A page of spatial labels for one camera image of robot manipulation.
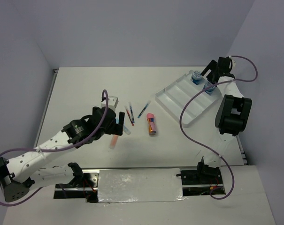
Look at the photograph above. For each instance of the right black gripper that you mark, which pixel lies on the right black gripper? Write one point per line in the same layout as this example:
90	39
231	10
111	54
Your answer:
211	65

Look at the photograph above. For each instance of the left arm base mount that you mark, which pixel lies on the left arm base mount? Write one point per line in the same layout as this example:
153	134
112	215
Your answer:
85	189

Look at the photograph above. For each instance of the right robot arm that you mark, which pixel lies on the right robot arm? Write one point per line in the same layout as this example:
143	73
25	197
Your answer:
232	115

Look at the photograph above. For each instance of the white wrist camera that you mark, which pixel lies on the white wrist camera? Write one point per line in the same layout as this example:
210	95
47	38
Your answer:
233	62
112	103

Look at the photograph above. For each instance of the red pen refill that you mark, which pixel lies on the red pen refill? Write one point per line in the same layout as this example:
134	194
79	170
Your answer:
129	116

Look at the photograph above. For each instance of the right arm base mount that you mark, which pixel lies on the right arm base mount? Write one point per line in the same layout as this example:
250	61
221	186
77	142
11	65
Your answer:
201	181

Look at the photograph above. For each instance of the blue jar patterned lid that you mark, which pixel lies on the blue jar patterned lid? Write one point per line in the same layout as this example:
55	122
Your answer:
196	77

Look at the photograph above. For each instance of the dark blue pen refill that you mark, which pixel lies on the dark blue pen refill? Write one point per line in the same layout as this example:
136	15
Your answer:
144	108

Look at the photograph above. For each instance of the white compartment tray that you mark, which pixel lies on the white compartment tray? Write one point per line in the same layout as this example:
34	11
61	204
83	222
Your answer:
175	96

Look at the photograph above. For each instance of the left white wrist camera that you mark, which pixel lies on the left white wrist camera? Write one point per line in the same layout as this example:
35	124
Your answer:
112	103

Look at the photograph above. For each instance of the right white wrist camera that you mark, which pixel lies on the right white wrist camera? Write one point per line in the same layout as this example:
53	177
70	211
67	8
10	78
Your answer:
233	62

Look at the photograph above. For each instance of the orange glue stick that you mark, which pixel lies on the orange glue stick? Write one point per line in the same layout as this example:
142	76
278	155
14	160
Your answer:
113	141

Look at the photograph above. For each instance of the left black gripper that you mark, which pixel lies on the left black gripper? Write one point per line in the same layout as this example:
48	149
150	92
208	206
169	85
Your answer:
117	128

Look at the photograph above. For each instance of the blue capped glue stick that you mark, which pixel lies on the blue capped glue stick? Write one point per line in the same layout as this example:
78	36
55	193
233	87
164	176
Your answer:
125	129

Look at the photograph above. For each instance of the pink capped tube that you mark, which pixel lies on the pink capped tube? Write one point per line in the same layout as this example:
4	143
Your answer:
152	131

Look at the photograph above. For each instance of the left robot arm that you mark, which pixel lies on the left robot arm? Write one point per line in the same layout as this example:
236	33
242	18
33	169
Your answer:
28	172

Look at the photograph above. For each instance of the silver foil sheet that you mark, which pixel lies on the silver foil sheet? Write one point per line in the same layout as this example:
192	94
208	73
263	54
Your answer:
139	185

